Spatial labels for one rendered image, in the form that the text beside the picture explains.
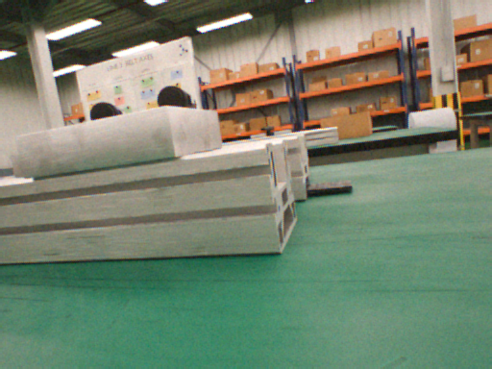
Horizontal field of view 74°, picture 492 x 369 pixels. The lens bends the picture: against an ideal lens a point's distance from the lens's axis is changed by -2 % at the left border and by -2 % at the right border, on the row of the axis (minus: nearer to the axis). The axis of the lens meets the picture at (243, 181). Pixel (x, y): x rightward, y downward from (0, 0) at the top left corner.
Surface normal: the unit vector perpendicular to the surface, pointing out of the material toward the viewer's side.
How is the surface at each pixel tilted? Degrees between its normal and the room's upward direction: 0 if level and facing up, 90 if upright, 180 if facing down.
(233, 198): 90
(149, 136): 90
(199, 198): 90
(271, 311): 0
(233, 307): 0
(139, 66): 90
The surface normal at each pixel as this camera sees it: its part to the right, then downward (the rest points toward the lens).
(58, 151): -0.28, 0.16
